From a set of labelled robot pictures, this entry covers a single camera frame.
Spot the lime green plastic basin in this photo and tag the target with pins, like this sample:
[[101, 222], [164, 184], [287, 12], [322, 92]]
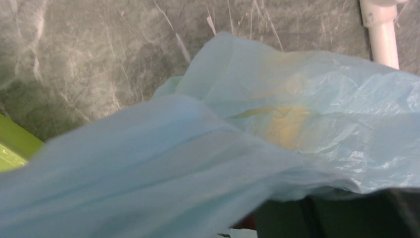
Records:
[[17, 145]]

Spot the white PVC pipe frame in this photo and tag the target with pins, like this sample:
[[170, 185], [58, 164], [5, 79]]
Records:
[[378, 17]]

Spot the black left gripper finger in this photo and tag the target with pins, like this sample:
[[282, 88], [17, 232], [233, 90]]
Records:
[[389, 213]]

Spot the yellow fake mango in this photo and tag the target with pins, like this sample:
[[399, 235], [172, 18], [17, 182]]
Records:
[[281, 126]]

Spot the light blue printed plastic bag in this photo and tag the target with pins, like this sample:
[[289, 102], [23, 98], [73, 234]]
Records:
[[177, 167]]

